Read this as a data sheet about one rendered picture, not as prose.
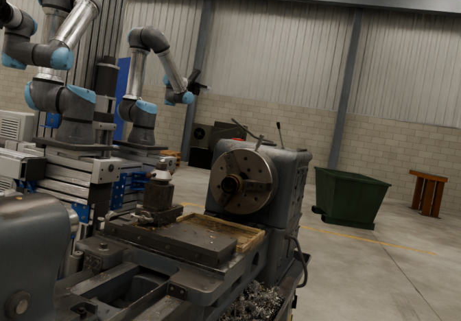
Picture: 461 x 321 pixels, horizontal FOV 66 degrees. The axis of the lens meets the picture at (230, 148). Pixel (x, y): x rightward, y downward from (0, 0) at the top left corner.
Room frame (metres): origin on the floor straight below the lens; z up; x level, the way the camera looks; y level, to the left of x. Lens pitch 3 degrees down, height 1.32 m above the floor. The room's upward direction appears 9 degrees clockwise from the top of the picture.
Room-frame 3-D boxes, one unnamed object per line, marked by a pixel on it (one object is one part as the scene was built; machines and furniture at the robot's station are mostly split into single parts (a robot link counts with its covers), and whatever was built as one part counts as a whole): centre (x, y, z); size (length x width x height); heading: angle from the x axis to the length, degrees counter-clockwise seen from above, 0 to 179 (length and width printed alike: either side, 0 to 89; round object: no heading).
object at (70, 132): (1.47, 0.65, 1.21); 0.15 x 0.15 x 0.10
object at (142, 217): (1.18, 0.20, 0.99); 0.20 x 0.10 x 0.05; 159
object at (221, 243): (1.13, 0.16, 0.95); 0.43 x 0.17 x 0.05; 69
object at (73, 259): (1.02, 0.39, 0.84); 0.04 x 0.04 x 0.10; 69
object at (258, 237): (1.45, 0.01, 0.89); 0.36 x 0.30 x 0.04; 69
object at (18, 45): (1.20, 0.75, 1.46); 0.11 x 0.08 x 0.11; 93
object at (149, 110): (1.94, 0.50, 1.33); 0.13 x 0.12 x 0.14; 50
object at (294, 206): (2.09, -0.21, 1.06); 0.59 x 0.48 x 0.39; 159
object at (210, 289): (1.08, 0.16, 0.90); 0.47 x 0.30 x 0.06; 69
